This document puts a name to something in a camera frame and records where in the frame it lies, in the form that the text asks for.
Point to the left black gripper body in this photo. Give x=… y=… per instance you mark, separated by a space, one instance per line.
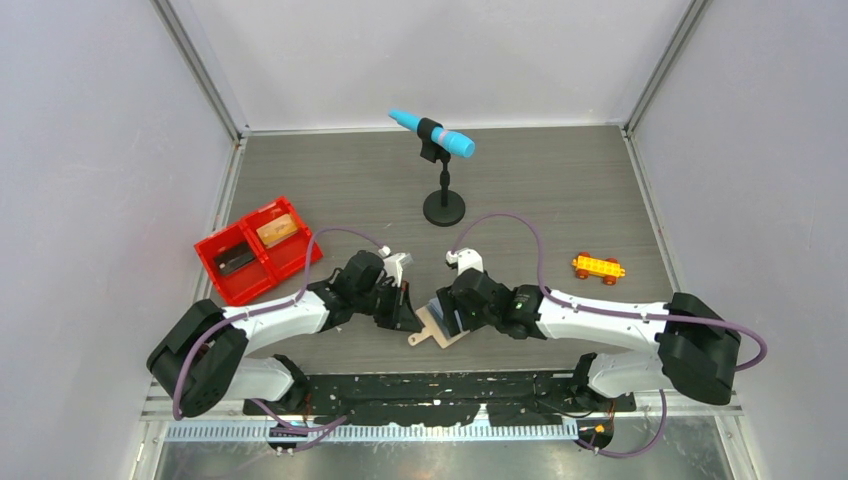
x=377 y=302

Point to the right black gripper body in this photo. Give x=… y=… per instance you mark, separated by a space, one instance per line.
x=474 y=319

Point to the beige card holder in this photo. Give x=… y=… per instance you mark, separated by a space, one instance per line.
x=434 y=327

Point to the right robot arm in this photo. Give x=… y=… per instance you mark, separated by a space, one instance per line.
x=681 y=344

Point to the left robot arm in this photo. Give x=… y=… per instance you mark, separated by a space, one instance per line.
x=208 y=356

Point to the tan card case in bin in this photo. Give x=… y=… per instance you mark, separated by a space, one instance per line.
x=277 y=230

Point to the black card case in bin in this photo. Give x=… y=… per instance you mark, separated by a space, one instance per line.
x=233 y=259

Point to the black microphone stand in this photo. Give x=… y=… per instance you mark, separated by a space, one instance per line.
x=444 y=207

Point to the red two-compartment bin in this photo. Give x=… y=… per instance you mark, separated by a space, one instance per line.
x=271 y=267

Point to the yellow toy brick car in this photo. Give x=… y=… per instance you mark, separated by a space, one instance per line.
x=609 y=270

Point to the blue toy microphone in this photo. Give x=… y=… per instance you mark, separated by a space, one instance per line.
x=437 y=142

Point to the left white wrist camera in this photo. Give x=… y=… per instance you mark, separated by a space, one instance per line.
x=394 y=264

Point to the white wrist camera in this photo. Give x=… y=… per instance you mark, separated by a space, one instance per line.
x=464 y=259
x=394 y=264

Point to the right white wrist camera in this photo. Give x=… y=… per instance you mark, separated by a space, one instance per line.
x=464 y=259

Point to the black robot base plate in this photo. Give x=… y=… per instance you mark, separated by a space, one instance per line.
x=511 y=398

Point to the ribbed metal front rail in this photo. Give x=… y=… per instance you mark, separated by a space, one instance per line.
x=262 y=430

